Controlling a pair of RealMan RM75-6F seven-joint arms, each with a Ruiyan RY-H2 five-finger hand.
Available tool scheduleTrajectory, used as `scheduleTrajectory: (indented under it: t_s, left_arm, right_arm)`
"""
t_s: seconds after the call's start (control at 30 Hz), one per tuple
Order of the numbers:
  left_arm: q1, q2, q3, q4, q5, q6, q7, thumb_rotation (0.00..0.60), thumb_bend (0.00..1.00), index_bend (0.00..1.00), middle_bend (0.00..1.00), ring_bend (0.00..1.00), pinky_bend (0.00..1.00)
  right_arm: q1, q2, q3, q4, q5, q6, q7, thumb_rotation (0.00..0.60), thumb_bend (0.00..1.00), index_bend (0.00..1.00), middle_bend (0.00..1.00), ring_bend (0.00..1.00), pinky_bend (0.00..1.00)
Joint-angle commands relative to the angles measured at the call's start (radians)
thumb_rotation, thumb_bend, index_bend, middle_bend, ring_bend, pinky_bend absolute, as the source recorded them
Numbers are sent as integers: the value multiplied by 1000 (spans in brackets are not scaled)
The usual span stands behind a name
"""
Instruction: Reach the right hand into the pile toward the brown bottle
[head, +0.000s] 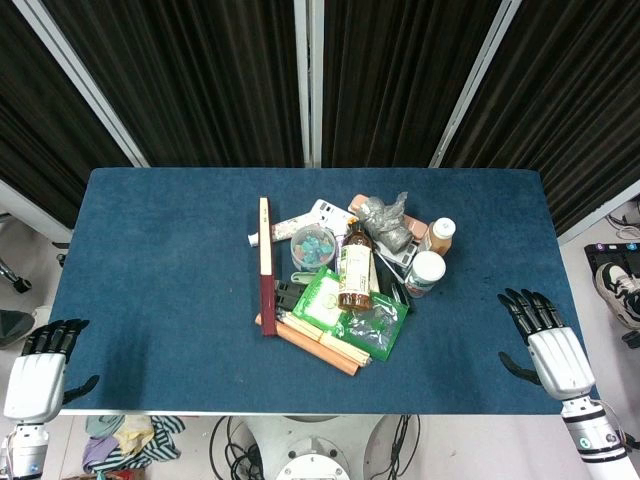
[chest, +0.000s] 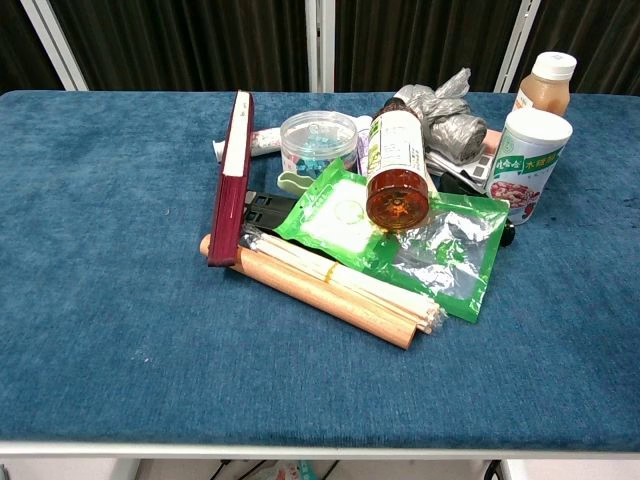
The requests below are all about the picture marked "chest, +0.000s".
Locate purple white small packet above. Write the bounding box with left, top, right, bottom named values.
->
left=354, top=115, right=374, bottom=177

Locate green plastic zip bag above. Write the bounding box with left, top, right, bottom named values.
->
left=273, top=158, right=511, bottom=324

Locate bundle of wooden sticks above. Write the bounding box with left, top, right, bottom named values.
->
left=240, top=228, right=446, bottom=336

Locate clear round plastic container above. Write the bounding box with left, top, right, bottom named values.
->
left=279, top=110, right=359, bottom=177

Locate white screen frame post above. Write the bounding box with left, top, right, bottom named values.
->
left=305, top=0, right=336, bottom=94
left=19, top=0, right=90, bottom=92
left=493, top=0, right=543, bottom=94

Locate black plastic stand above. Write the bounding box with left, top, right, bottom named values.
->
left=241, top=189, right=300, bottom=236

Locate black small object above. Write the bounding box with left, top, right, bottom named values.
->
left=438, top=171, right=489, bottom=197

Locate blue velvet table cloth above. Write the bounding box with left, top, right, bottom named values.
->
left=0, top=90, right=640, bottom=454

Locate amber tea bottle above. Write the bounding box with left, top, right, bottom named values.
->
left=365, top=97, right=431, bottom=232

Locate brown juice bottle white cap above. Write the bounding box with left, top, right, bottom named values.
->
left=512, top=51, right=579, bottom=118

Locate light green plastic holder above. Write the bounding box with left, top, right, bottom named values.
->
left=277, top=169, right=321, bottom=198

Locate wooden rolling pin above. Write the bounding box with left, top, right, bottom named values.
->
left=199, top=233, right=418, bottom=351

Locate white floral tube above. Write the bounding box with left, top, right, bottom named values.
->
left=212, top=126, right=284, bottom=164

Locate dark red hardcover book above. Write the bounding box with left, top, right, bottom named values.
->
left=207, top=90, right=256, bottom=268

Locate white canister with green label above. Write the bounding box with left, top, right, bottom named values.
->
left=484, top=108, right=574, bottom=226

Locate grey plastic bag roll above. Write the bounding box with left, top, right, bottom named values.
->
left=392, top=67, right=488, bottom=165

